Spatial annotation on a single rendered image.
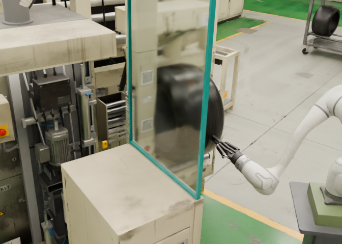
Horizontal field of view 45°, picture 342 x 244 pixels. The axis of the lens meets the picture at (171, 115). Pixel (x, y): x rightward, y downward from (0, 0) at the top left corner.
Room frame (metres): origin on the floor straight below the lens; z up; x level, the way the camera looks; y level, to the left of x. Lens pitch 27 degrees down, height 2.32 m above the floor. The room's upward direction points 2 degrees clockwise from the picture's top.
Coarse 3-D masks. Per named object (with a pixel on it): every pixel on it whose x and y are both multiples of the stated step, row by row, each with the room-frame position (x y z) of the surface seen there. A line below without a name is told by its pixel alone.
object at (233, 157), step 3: (231, 150) 1.96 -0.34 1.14; (228, 153) 1.93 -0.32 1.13; (234, 153) 1.94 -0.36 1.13; (237, 153) 1.91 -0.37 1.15; (240, 153) 1.91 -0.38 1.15; (228, 156) 1.91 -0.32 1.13; (231, 156) 1.91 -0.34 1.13; (234, 156) 1.90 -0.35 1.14; (237, 156) 1.89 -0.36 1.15; (231, 159) 1.90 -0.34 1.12; (234, 159) 1.88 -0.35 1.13; (234, 162) 1.88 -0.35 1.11
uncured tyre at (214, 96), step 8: (216, 88) 2.22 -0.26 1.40; (216, 96) 2.17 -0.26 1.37; (208, 104) 2.11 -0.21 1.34; (216, 104) 2.14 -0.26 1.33; (208, 112) 2.09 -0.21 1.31; (216, 112) 2.12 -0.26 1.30; (208, 120) 2.07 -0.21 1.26; (216, 120) 2.10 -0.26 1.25; (208, 128) 2.06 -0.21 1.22; (216, 128) 2.10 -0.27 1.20; (208, 136) 2.06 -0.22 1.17; (216, 136) 2.10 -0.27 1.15; (208, 144) 2.08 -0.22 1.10; (208, 152) 2.17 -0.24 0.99
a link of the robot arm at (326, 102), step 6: (330, 90) 1.98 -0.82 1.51; (336, 90) 1.96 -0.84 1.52; (324, 96) 1.96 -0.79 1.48; (330, 96) 1.94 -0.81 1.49; (336, 96) 1.91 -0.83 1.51; (318, 102) 1.95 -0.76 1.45; (324, 102) 1.93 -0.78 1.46; (330, 102) 1.91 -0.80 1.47; (336, 102) 1.88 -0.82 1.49; (324, 108) 1.91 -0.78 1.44; (330, 108) 1.89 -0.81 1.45; (330, 114) 1.91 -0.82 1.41
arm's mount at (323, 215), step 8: (312, 184) 2.23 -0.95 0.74; (320, 184) 2.24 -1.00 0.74; (312, 192) 2.15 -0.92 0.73; (320, 192) 2.15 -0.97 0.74; (312, 200) 2.10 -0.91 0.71; (320, 200) 2.07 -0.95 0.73; (312, 208) 2.07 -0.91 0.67; (320, 208) 2.00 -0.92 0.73; (328, 208) 2.00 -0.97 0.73; (336, 208) 2.00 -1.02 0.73; (320, 216) 1.94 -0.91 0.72; (328, 216) 1.94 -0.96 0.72; (336, 216) 1.93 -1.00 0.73; (320, 224) 1.94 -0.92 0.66; (328, 224) 1.93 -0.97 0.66; (336, 224) 1.93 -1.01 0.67
